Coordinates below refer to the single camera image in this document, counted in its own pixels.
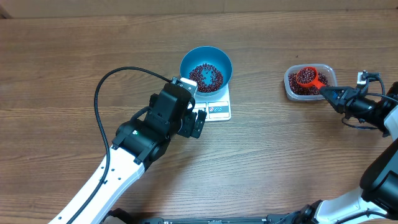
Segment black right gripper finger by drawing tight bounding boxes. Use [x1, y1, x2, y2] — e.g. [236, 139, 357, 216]
[325, 97, 345, 114]
[320, 86, 358, 98]

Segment orange scoop with blue handle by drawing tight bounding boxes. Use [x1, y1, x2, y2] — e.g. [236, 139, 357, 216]
[296, 67, 326, 90]

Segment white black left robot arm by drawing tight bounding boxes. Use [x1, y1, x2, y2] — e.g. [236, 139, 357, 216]
[52, 78, 206, 223]

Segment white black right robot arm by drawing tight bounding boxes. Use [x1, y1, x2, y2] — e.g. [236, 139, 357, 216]
[291, 83, 397, 223]

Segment white digital kitchen scale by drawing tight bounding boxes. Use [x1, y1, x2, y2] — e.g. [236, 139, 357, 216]
[193, 84, 231, 122]

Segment red beans in bowl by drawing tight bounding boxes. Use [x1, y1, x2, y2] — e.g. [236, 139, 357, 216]
[189, 63, 223, 93]

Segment teal blue plastic bowl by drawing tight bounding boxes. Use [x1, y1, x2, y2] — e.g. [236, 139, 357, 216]
[180, 46, 233, 93]

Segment clear plastic food container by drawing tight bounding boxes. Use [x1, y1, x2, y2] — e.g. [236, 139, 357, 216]
[284, 63, 338, 101]

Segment red adzuki beans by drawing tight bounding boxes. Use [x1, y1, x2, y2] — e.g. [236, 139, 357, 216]
[288, 73, 329, 95]

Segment cardboard back panel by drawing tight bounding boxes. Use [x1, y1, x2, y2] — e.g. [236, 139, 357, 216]
[1, 0, 397, 19]

